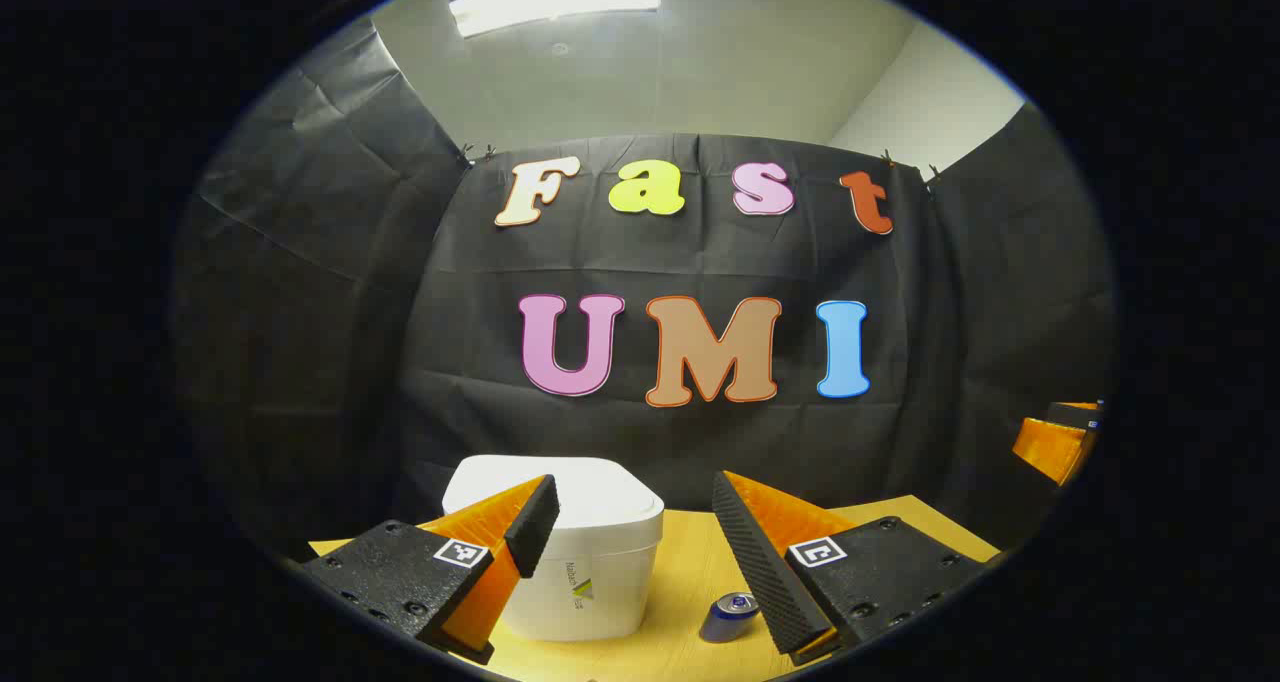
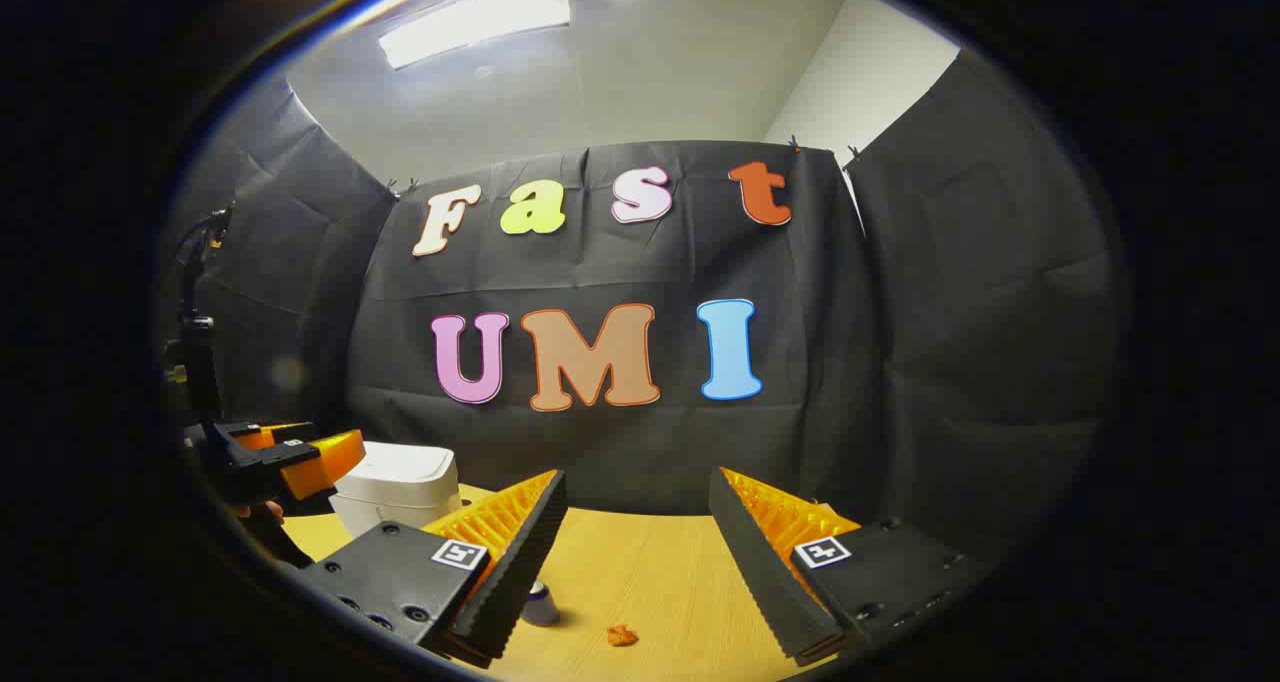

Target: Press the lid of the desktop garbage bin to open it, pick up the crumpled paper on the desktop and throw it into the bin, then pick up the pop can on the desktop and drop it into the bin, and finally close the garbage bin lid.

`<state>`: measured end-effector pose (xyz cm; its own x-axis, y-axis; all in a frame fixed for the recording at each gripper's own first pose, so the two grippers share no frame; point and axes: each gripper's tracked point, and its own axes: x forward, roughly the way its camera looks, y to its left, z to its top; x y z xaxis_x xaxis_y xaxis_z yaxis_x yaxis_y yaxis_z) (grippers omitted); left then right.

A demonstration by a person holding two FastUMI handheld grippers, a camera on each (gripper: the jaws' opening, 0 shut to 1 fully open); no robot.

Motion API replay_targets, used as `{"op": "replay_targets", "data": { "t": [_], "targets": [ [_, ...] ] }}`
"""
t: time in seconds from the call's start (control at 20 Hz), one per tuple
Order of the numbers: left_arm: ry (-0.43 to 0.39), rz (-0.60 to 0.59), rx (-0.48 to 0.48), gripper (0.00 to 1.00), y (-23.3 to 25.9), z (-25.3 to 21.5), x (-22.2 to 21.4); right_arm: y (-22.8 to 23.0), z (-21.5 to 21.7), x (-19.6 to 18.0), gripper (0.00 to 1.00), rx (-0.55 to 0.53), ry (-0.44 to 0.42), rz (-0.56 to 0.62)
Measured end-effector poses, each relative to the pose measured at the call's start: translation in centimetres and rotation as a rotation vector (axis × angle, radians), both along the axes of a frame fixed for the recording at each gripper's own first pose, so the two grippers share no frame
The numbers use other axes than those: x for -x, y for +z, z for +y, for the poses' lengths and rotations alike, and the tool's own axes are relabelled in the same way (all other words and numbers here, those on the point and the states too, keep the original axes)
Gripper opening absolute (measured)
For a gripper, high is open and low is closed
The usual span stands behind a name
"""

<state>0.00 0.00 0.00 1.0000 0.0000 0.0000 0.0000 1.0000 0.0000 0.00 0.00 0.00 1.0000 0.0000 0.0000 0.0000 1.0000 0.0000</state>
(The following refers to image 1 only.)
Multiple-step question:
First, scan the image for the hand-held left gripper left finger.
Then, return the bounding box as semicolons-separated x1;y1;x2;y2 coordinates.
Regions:
300;474;562;665

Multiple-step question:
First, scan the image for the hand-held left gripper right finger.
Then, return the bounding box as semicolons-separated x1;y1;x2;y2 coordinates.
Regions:
712;469;992;667

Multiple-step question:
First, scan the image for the blue pop can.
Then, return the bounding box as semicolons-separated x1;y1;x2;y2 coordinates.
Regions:
698;592;763;645

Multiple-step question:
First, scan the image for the white desktop garbage bin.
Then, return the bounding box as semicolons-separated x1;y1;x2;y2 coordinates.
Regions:
442;454;665;643

